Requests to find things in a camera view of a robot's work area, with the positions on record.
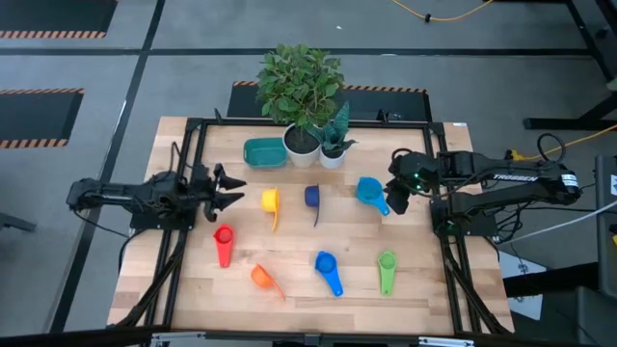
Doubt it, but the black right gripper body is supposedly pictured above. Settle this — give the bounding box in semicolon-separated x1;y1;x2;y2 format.
388;151;438;194

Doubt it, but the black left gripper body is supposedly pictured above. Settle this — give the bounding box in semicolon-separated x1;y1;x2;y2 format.
190;162;221;224

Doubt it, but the large light blue measuring cup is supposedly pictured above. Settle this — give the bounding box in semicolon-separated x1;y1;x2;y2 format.
356;175;390;218

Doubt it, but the yellow measuring cup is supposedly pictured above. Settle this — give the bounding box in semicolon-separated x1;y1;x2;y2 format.
260;186;282;232

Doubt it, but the red measuring cup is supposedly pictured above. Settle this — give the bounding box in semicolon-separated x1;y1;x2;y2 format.
213;224;236;269

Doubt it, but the green measuring cup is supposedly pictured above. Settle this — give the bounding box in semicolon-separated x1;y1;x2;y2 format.
376;250;398;297

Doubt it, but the navy blue measuring cup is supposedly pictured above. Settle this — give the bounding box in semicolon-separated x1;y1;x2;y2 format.
304;184;322;227

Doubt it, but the orange measuring cup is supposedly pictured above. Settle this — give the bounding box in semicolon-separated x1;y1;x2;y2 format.
250;263;286;301

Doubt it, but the royal blue measuring cup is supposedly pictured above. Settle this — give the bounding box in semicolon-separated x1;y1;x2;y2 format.
314;250;345;298

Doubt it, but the teal plastic basket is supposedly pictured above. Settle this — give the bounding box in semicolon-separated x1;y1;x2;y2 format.
242;137;289;170

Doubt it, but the small white plant pot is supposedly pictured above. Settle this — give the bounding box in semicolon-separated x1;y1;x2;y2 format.
318;147;347;171

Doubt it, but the black hazard-striped floor mat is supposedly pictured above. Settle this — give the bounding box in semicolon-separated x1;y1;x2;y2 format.
0;0;120;40
0;88;86;149
226;80;431;122

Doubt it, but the large white plant pot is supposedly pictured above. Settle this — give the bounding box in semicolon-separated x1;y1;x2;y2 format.
282;122;323;169

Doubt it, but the dark green snake plant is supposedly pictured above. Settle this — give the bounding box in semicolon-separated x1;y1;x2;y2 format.
307;99;359;154

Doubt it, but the leafy green plant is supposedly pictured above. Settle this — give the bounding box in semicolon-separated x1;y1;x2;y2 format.
255;42;346;131

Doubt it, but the black metal furniture stand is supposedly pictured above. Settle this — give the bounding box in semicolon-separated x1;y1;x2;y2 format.
523;0;617;131

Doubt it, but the dark furniture leg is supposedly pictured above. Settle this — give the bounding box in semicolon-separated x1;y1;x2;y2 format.
0;211;38;233

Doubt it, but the grey cabinet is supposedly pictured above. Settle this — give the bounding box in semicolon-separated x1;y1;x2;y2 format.
595;153;617;300

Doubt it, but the dark grey equipment case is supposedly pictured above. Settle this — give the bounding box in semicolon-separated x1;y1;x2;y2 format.
503;262;617;347

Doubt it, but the black aluminium table frame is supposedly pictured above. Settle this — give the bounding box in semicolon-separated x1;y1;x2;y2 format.
113;109;515;341

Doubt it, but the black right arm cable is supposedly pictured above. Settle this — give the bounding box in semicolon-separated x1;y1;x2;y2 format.
536;132;568;168

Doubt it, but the yellow floor cable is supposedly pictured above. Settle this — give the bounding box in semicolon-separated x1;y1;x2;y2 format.
505;123;617;163
389;0;496;23

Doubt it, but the white floor cable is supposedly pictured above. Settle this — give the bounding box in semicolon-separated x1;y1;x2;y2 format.
500;200;617;245

